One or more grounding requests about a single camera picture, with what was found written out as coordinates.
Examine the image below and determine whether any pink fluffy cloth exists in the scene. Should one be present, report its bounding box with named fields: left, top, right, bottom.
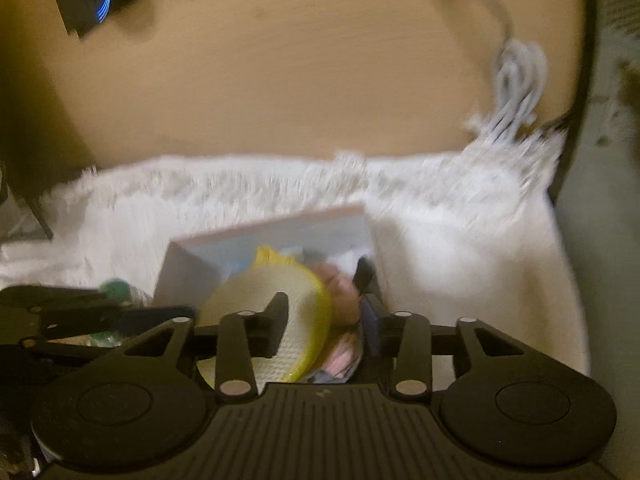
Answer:
left=317, top=262, right=362, bottom=328

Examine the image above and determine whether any white fluffy blanket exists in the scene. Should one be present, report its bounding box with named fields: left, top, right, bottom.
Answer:
left=0, top=149, right=593, bottom=377

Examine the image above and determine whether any white cable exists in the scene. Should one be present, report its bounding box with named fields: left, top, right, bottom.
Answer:
left=442, top=0, right=550, bottom=142

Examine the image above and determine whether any pink striped cloth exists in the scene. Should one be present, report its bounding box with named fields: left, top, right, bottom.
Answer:
left=312, top=327, right=365, bottom=383

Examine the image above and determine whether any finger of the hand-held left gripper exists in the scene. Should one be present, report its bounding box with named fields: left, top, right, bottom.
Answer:
left=20, top=305, right=197, bottom=350
left=0, top=285, right=124, bottom=312

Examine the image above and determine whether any grey box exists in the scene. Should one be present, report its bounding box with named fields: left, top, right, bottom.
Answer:
left=151, top=202, right=398, bottom=361

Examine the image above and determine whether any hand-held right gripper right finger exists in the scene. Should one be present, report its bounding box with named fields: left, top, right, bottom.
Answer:
left=352, top=257, right=525, bottom=402

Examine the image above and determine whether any green soft toy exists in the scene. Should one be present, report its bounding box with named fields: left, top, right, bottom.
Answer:
left=99, top=279, right=153, bottom=311

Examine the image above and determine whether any black furniture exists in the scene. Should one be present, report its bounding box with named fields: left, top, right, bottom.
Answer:
left=0, top=157, right=55, bottom=242

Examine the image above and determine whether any yellow rimmed white mesh sponge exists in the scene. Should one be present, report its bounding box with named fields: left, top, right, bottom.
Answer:
left=196, top=246, right=334, bottom=387

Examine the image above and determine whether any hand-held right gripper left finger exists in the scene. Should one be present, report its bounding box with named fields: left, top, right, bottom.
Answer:
left=121, top=292, right=291, bottom=402

